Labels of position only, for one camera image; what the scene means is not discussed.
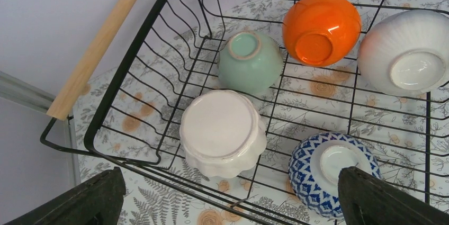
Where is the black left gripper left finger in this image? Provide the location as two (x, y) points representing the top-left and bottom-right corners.
(7, 167), (126, 224)

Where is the white ribbed bowl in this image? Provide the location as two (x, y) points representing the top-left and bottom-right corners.
(357, 10), (448, 96)

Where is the floral table mat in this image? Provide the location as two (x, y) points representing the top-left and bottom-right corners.
(71, 0), (449, 225)

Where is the wooden rack handle far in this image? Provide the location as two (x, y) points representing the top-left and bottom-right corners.
(46, 0), (137, 120)

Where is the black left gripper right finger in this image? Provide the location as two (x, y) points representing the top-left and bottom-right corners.
(338, 166), (448, 225)

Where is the mint green bowl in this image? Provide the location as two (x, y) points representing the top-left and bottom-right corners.
(217, 30), (283, 94)

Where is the aluminium frame post left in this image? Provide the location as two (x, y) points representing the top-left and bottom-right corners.
(1, 72), (81, 188)

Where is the black wire dish rack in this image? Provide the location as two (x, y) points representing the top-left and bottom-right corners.
(39, 0), (449, 225)

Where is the orange glossy bowl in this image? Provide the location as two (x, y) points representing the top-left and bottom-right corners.
(282, 0), (362, 67)

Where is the white scalloped bowl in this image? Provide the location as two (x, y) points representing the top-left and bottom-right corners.
(179, 90), (267, 178)

